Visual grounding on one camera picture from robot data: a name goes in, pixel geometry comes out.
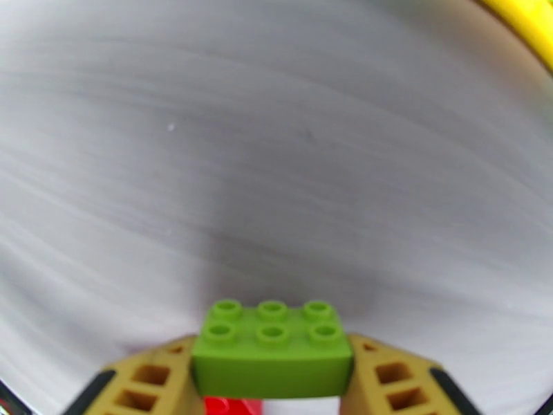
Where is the lime green lego brick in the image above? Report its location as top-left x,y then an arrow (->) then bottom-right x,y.
190,298 -> 355,400

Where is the red lego brick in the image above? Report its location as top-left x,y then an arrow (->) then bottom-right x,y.
202,396 -> 264,415

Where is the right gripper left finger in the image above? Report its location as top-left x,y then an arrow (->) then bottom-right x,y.
64,333 -> 205,415

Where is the yellow plastic bin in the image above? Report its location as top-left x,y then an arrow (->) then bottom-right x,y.
468,0 -> 553,76

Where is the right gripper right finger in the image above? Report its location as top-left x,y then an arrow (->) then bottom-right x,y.
339,333 -> 477,415

